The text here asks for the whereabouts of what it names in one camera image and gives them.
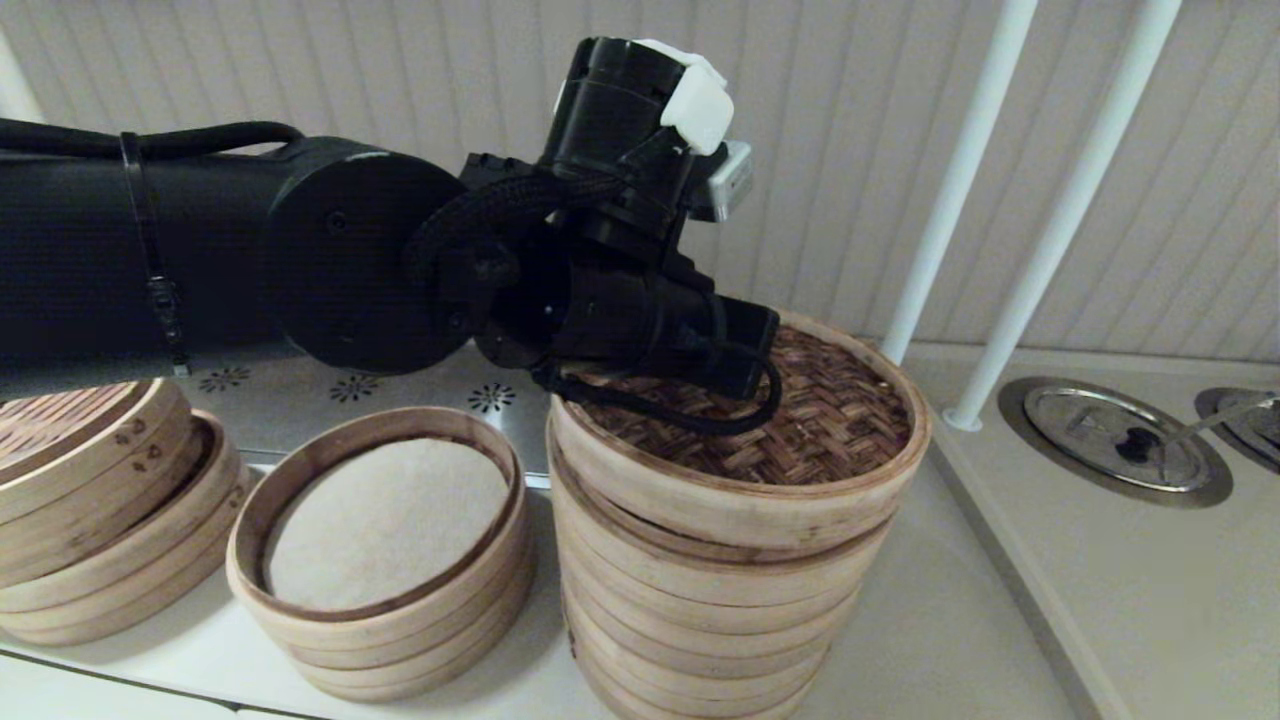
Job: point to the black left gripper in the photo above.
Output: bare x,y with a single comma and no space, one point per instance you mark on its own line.
650,325

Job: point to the woven bamboo steamer lid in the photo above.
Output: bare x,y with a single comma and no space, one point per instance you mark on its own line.
820,420

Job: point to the tall bamboo steamer stack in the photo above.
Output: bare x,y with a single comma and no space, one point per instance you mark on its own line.
700,640

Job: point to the white cloth steamer liner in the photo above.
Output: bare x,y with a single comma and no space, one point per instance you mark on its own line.
390,520

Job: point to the short bamboo steamer stack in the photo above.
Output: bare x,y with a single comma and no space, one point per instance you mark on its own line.
400,650

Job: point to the round steel lid black knob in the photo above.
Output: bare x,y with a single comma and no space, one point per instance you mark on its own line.
1080,420

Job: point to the round steel pot lid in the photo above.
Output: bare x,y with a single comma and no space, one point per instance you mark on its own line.
1250,430

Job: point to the black braided arm sleeve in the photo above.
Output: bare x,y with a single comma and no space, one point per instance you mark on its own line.
480,210

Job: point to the perforated steel steam panel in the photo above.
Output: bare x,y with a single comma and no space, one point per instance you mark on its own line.
300,410

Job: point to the thick white metal pole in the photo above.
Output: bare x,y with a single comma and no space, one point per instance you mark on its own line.
15,85

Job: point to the silver white wrist camera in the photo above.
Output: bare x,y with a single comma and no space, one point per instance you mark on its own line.
732,180

